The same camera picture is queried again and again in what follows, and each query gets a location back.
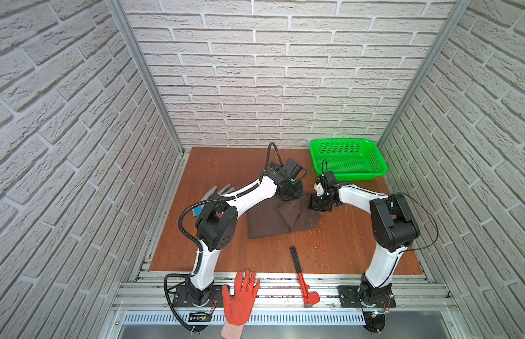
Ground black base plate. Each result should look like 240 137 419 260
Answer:
171 285 224 308
337 284 397 309

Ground red black pipe wrench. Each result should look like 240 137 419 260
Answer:
290 246 320 308

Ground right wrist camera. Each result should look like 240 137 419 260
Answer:
314 171 339 196

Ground brown trousers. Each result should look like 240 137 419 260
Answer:
248 194 322 240

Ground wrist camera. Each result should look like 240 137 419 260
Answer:
282 159 304 180
314 171 339 196

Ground green plastic basket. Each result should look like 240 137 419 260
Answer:
310 138 388 182

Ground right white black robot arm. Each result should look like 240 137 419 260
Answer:
310 183 420 307

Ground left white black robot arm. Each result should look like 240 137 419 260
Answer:
186 165 306 305

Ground grey blue work glove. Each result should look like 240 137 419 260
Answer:
192 184 235 217

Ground right thin black cable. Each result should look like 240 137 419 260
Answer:
320 159 440 254

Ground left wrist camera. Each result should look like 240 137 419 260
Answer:
282 159 304 180

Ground red work glove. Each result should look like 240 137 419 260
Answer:
221 269 260 326

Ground left black corrugated cable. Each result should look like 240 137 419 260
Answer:
162 141 285 333

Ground aluminium mounting rail frame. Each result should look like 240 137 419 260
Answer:
99 265 471 338

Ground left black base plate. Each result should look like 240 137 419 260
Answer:
171 285 224 308

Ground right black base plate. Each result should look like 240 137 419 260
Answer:
337 284 397 309

